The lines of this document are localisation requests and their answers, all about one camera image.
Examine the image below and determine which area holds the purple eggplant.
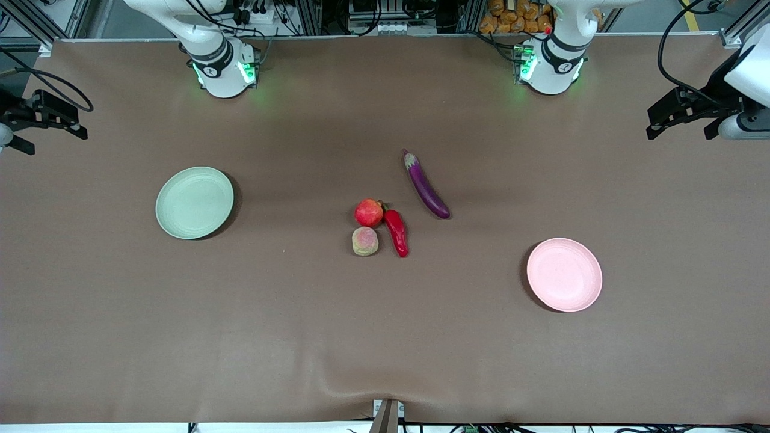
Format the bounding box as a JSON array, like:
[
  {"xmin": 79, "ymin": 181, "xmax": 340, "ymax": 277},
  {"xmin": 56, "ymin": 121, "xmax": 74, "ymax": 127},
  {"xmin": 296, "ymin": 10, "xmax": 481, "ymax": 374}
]
[{"xmin": 402, "ymin": 149, "xmax": 451, "ymax": 220}]

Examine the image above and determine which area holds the red chili pepper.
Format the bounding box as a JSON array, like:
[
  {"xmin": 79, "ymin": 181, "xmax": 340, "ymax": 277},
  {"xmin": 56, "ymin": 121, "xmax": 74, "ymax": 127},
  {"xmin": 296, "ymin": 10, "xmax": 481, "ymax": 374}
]
[{"xmin": 383, "ymin": 201, "xmax": 410, "ymax": 258}]

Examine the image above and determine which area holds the red apple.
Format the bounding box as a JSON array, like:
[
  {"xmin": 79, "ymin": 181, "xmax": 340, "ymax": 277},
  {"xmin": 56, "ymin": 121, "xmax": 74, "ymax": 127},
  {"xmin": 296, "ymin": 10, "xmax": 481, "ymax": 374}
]
[{"xmin": 354, "ymin": 198, "xmax": 384, "ymax": 228}]

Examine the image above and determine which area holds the green pink peach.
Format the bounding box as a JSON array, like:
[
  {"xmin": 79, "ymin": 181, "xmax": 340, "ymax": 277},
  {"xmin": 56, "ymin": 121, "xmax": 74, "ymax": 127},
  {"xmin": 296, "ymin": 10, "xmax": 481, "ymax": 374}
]
[{"xmin": 351, "ymin": 226, "xmax": 380, "ymax": 257}]

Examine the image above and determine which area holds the light green round plate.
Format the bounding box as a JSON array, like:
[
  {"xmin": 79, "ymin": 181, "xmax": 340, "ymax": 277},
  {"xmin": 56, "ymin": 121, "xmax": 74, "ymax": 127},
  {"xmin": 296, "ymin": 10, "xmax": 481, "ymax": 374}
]
[{"xmin": 155, "ymin": 167, "xmax": 235, "ymax": 240}]

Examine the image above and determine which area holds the pink round plate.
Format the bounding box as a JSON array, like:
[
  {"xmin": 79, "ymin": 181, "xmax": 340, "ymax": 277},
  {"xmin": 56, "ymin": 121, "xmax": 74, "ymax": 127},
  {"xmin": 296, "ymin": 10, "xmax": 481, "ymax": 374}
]
[{"xmin": 526, "ymin": 238, "xmax": 603, "ymax": 313}]

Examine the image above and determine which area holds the white power strip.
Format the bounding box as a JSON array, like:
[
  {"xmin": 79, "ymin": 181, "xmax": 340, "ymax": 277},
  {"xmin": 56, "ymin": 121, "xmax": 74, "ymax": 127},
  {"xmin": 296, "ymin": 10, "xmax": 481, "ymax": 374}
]
[{"xmin": 232, "ymin": 0, "xmax": 283, "ymax": 25}]

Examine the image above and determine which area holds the brown table cloth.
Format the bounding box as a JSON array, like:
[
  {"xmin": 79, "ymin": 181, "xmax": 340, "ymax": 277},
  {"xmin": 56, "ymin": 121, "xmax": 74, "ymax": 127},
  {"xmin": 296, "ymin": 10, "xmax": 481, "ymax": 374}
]
[{"xmin": 0, "ymin": 33, "xmax": 770, "ymax": 425}]

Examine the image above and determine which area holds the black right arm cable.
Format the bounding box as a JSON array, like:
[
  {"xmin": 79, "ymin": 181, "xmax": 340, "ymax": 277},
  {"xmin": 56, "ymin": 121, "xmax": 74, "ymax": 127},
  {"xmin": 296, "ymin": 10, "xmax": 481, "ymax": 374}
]
[{"xmin": 0, "ymin": 47, "xmax": 94, "ymax": 115}]

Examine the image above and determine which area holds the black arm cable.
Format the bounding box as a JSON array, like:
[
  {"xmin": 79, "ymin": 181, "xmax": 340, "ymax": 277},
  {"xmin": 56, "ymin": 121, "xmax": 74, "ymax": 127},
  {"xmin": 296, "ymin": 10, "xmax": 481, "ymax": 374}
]
[
  {"xmin": 657, "ymin": 0, "xmax": 722, "ymax": 110},
  {"xmin": 0, "ymin": 47, "xmax": 94, "ymax": 115}
]

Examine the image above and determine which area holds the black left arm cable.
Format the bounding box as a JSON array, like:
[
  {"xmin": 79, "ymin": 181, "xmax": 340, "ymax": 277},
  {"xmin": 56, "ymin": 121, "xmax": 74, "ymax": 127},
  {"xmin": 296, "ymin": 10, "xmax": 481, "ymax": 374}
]
[{"xmin": 657, "ymin": 0, "xmax": 722, "ymax": 110}]

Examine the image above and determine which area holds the aluminium frame beam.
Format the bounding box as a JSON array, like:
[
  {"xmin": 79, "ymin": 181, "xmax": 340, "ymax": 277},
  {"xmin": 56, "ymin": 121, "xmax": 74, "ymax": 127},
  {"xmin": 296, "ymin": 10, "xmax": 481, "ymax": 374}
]
[
  {"xmin": 719, "ymin": 0, "xmax": 770, "ymax": 49},
  {"xmin": 0, "ymin": 0, "xmax": 61, "ymax": 56}
]

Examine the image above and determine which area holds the aluminium frame post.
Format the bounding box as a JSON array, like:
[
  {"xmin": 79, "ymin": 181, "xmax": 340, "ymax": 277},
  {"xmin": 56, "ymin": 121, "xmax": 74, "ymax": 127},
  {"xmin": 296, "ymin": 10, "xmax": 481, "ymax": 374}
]
[{"xmin": 299, "ymin": 0, "xmax": 322, "ymax": 37}]

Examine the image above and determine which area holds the grey metal bracket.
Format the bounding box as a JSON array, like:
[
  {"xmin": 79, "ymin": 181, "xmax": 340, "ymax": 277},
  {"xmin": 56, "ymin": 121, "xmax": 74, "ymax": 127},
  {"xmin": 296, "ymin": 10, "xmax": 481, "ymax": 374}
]
[{"xmin": 370, "ymin": 398, "xmax": 405, "ymax": 433}]

